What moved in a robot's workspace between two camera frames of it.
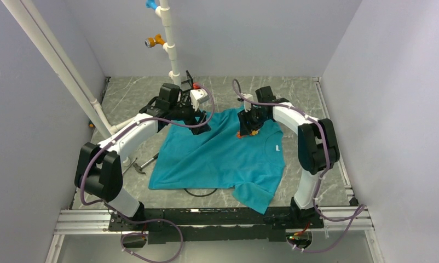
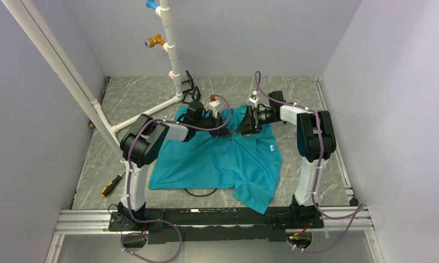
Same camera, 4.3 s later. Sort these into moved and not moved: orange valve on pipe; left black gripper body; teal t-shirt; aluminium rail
Moved: left black gripper body
Not moved: aluminium rail; orange valve on pipe; teal t-shirt
